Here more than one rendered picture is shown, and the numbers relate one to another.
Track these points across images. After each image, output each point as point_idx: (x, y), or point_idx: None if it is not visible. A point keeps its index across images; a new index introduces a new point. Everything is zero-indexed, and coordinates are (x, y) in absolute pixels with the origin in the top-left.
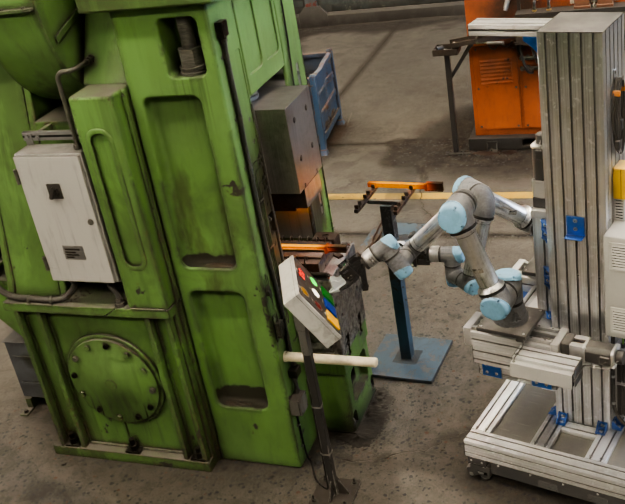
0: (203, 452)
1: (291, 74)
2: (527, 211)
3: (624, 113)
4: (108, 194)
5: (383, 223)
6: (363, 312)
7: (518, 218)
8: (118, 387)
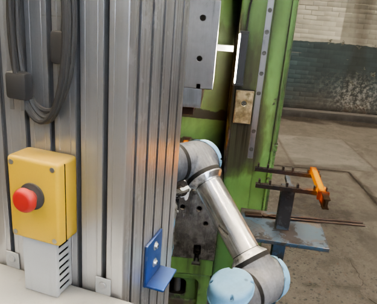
0: None
1: (253, 3)
2: (246, 253)
3: (62, 17)
4: None
5: (278, 202)
6: (209, 253)
7: (228, 248)
8: None
